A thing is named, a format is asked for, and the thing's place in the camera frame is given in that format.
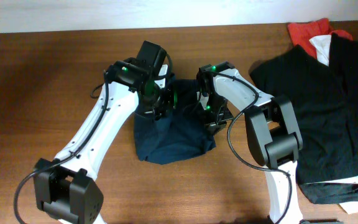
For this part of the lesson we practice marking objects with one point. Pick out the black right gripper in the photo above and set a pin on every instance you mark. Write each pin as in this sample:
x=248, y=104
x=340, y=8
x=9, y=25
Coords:
x=209, y=124

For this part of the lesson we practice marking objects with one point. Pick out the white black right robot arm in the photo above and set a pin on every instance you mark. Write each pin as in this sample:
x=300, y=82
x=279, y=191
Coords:
x=272, y=132

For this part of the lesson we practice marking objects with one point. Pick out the white garment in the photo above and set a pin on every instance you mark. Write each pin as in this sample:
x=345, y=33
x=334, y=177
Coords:
x=322, y=45

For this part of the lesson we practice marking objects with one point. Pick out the black t-shirt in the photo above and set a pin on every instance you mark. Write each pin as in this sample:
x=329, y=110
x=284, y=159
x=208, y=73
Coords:
x=325, y=101

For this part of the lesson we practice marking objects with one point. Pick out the dark blue shorts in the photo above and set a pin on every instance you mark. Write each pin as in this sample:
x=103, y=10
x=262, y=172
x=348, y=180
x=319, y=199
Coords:
x=179, y=136

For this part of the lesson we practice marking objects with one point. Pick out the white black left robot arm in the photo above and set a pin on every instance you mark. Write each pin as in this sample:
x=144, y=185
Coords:
x=65, y=188

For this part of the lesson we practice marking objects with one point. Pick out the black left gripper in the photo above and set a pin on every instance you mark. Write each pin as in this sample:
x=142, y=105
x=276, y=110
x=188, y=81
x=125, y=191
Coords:
x=168, y=104

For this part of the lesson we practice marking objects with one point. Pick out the red garment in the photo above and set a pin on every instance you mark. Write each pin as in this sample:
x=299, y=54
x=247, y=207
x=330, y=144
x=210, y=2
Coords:
x=301, y=33

